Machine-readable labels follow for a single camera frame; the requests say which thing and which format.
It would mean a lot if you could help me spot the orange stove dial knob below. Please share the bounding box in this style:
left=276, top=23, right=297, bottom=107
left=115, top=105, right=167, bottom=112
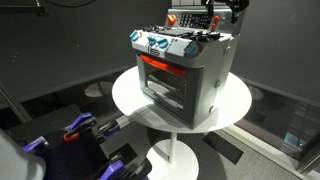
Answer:
left=166, top=13, right=178, bottom=27

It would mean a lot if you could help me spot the orange oven door handle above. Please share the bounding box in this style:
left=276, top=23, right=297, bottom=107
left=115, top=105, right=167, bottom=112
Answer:
left=139, top=54, right=188, bottom=77

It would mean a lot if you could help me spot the gray toy stove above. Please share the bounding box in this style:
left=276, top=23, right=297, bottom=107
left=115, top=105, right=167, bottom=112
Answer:
left=129, top=0, right=247, bottom=130

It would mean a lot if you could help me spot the purple clamp with orange handle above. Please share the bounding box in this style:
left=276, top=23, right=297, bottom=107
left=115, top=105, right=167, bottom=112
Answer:
left=62, top=111, right=98, bottom=143

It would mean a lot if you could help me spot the purple black clamp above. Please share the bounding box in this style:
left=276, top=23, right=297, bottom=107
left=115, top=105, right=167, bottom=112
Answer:
left=94, top=157, right=153, bottom=180
left=22, top=135, right=50, bottom=154
left=97, top=119, right=122, bottom=138

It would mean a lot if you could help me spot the blue stove knob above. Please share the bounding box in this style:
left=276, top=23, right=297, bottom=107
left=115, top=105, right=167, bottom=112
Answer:
left=146, top=35, right=158, bottom=47
left=184, top=41, right=200, bottom=58
left=129, top=29, right=141, bottom=42
left=156, top=36, right=170, bottom=50

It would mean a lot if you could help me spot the white round pedestal table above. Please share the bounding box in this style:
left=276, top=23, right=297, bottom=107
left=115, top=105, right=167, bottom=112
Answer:
left=111, top=64, right=253, bottom=180

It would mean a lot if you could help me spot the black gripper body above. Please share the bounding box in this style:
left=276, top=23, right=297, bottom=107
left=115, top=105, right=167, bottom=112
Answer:
left=213, top=0, right=251, bottom=12

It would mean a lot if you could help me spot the black overhead bar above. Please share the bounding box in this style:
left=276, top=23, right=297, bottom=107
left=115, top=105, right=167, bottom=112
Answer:
left=0, top=0, right=47, bottom=17

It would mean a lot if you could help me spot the black hanging cable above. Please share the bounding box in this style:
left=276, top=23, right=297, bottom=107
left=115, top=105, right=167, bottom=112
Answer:
left=42, top=0, right=98, bottom=9

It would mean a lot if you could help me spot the dark floor mat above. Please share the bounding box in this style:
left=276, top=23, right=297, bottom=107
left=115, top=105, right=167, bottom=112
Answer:
left=202, top=131, right=245, bottom=166

